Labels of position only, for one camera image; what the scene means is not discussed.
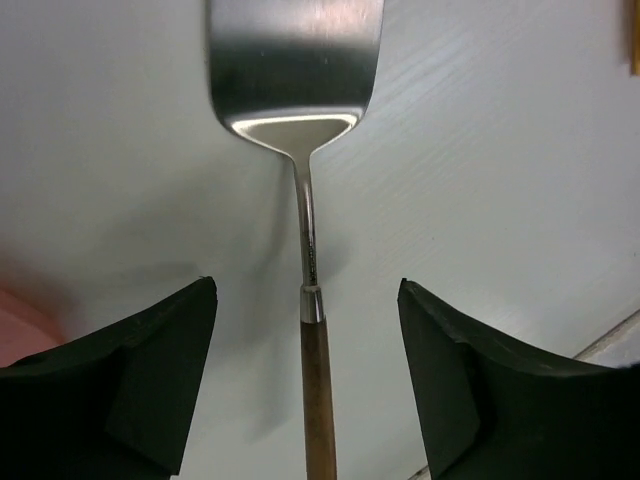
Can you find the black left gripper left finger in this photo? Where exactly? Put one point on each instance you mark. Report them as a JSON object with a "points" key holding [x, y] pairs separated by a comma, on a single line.
{"points": [[117, 403]]}

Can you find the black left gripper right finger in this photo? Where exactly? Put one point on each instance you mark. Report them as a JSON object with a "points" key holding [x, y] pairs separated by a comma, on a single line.
{"points": [[493, 407]]}

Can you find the metal cake server wooden handle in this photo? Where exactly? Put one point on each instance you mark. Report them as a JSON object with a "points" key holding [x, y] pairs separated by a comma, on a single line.
{"points": [[292, 77]]}

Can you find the pink cutting board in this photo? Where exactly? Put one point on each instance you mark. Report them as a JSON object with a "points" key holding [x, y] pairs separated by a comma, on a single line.
{"points": [[32, 309]]}

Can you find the orange placemat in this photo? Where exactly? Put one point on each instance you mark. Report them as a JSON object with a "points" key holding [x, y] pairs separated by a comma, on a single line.
{"points": [[629, 20]]}

